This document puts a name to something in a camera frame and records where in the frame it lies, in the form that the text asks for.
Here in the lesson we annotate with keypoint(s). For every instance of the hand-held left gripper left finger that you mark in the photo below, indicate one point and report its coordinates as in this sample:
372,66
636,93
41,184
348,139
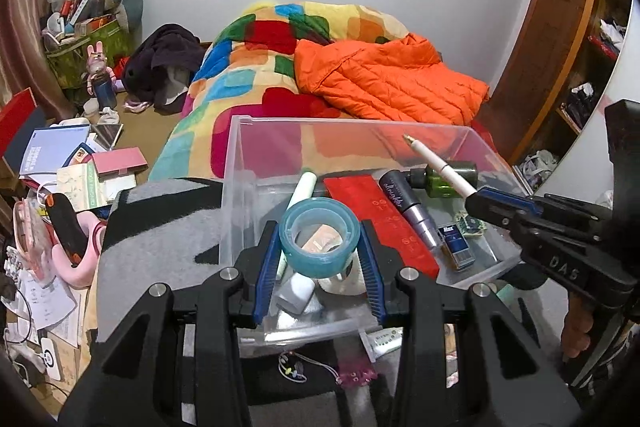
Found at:
267,272

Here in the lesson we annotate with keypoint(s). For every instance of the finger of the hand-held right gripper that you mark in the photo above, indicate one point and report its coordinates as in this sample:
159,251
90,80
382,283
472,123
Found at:
510,202
492,209

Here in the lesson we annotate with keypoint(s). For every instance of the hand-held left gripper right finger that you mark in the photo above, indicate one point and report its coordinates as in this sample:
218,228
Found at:
372,272

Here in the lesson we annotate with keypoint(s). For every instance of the small blue box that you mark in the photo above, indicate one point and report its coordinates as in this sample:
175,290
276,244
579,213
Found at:
455,242

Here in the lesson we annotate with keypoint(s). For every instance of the teal tape roll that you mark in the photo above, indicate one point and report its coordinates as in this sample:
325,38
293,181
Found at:
320,264

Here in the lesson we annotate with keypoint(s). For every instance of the dark green bottle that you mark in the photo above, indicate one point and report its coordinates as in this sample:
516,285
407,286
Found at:
442,184

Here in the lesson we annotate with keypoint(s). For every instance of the beige cosmetic tube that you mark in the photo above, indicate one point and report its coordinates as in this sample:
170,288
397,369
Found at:
320,239

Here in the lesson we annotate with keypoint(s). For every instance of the white pen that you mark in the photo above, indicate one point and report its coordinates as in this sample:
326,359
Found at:
440,164

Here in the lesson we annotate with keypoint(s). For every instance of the red pouch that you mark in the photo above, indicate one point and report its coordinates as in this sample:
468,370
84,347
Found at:
370,202

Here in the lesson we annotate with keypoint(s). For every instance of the clear plastic storage box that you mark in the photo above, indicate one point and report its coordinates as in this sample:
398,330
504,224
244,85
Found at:
240,207

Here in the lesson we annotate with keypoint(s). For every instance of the purple black cosmetic bottle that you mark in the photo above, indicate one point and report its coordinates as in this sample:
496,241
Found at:
400,197

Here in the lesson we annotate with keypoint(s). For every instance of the light green tube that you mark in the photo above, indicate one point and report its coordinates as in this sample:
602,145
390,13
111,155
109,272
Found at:
302,189

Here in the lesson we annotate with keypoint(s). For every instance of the person's right hand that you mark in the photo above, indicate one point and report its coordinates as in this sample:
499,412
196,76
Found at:
577,327

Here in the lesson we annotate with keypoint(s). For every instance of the white bag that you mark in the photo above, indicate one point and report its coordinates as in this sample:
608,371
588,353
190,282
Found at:
537,164

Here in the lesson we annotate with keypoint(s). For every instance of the small white green tube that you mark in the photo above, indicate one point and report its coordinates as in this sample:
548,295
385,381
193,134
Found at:
382,342

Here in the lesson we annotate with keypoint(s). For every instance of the white pink sliding door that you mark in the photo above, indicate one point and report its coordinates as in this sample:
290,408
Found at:
585,157

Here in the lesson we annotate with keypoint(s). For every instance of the pink clear hair clip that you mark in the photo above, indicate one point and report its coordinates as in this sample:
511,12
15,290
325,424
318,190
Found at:
357,374

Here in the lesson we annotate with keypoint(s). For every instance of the grey black blanket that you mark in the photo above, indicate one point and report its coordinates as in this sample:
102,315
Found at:
150,247

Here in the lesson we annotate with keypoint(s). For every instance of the orange puffer jacket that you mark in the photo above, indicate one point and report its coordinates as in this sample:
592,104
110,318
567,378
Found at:
390,77

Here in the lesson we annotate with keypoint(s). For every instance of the wooden wardrobe shelves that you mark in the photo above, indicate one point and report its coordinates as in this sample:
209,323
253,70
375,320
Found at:
600,57

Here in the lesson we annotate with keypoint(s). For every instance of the wooden door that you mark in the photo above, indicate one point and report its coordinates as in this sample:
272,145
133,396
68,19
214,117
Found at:
550,32

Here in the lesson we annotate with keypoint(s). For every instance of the pink notebook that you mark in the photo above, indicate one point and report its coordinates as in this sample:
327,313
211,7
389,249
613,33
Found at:
120,159

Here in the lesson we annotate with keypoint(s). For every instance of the pink curved plastic object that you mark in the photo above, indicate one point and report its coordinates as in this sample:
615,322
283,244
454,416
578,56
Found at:
75,277

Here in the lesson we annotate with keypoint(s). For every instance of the pale green book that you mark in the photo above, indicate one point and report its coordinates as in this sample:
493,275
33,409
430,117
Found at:
85,187

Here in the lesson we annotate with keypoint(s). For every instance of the small tablet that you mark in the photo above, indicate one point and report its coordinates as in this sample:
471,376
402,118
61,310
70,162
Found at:
107,136

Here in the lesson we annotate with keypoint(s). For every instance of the black orange handheld tool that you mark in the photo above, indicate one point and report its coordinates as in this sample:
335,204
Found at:
62,222

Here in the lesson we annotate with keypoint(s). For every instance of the colourful patchwork quilt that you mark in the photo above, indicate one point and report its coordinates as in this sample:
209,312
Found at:
260,57

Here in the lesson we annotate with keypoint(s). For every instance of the white paper sheets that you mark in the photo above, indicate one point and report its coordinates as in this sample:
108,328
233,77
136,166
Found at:
50,307

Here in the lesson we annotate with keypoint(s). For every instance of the white charger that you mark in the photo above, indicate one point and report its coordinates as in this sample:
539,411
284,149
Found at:
51,357

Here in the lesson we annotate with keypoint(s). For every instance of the pink clear bag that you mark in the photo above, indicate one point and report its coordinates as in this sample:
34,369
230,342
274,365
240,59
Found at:
32,237

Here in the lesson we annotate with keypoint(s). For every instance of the dark blue bottle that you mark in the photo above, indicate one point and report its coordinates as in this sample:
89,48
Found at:
105,92

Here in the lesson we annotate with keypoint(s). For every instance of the dark clothes pile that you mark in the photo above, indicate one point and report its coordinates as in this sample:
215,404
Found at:
155,57

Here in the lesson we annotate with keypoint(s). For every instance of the pink rabbit toy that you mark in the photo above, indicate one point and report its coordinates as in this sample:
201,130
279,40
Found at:
97,57

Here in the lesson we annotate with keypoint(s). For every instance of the green storage basket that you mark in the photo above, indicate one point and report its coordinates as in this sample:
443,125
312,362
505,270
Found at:
75,62

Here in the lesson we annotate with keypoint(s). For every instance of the red box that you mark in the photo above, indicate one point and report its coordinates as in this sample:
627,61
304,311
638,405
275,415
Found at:
17,112

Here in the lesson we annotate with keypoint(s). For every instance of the striped curtain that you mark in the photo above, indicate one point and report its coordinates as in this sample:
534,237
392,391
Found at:
30,7

